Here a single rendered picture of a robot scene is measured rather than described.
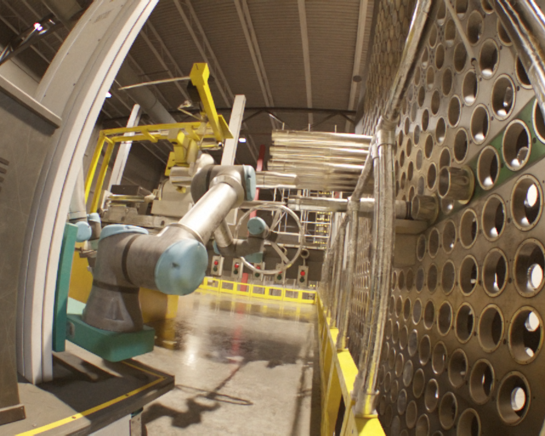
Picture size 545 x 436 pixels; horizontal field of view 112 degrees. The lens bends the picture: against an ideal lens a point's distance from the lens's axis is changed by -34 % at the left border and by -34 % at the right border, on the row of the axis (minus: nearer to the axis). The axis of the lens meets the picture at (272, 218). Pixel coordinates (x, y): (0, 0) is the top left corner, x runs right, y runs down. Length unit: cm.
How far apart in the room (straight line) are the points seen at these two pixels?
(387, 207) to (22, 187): 65
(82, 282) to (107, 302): 211
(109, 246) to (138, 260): 9
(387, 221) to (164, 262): 43
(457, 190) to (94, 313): 179
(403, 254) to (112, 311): 245
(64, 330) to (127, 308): 18
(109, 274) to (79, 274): 215
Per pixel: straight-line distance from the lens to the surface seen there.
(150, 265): 55
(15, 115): 49
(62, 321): 70
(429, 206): 230
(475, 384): 176
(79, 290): 276
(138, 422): 86
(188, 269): 55
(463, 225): 196
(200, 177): 91
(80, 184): 110
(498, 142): 165
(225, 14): 1117
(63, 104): 79
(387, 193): 58
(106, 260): 64
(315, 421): 138
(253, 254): 117
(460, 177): 181
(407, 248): 273
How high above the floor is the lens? 64
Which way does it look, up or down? 12 degrees up
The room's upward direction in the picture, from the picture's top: 7 degrees clockwise
